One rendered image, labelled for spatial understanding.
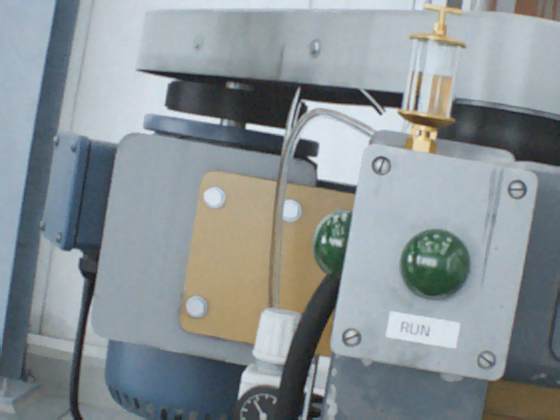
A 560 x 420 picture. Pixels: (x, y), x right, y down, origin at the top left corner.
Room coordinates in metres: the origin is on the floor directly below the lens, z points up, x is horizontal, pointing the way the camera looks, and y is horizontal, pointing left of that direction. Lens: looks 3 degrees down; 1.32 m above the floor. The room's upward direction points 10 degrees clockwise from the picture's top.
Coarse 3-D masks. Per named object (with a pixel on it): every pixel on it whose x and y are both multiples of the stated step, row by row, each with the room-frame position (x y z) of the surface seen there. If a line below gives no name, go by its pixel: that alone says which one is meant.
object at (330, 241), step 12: (336, 216) 0.55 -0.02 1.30; (348, 216) 0.55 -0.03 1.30; (324, 228) 0.55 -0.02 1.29; (336, 228) 0.55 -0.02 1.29; (348, 228) 0.54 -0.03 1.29; (324, 240) 0.55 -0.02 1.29; (336, 240) 0.54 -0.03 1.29; (324, 252) 0.55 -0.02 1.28; (336, 252) 0.54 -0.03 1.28; (324, 264) 0.55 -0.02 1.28; (336, 264) 0.54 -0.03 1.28; (336, 276) 0.55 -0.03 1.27
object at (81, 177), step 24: (72, 144) 0.99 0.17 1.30; (96, 144) 1.00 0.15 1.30; (72, 168) 0.99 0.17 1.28; (96, 168) 0.99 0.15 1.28; (48, 192) 1.08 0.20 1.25; (72, 192) 0.99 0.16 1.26; (96, 192) 1.00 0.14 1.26; (48, 216) 1.06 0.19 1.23; (72, 216) 0.99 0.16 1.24; (96, 216) 1.00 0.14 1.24; (72, 240) 0.99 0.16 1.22; (96, 240) 1.00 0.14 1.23; (96, 264) 1.03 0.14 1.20
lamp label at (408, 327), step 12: (396, 312) 0.53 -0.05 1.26; (396, 324) 0.53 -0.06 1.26; (408, 324) 0.53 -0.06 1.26; (420, 324) 0.53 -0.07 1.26; (432, 324) 0.53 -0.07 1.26; (444, 324) 0.53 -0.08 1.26; (456, 324) 0.53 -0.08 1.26; (396, 336) 0.53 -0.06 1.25; (408, 336) 0.53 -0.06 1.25; (420, 336) 0.53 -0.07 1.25; (432, 336) 0.53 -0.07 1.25; (444, 336) 0.53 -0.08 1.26; (456, 336) 0.53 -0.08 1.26
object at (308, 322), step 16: (320, 288) 0.60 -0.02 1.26; (336, 288) 0.60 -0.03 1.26; (320, 304) 0.60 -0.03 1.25; (304, 320) 0.60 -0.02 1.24; (320, 320) 0.60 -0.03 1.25; (304, 336) 0.60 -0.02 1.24; (320, 336) 0.60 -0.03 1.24; (288, 352) 0.60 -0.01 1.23; (304, 352) 0.60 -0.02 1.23; (288, 368) 0.60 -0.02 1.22; (304, 368) 0.60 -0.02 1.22; (288, 384) 0.60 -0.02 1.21; (304, 384) 0.60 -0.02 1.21; (288, 400) 0.60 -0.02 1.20; (288, 416) 0.60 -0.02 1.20
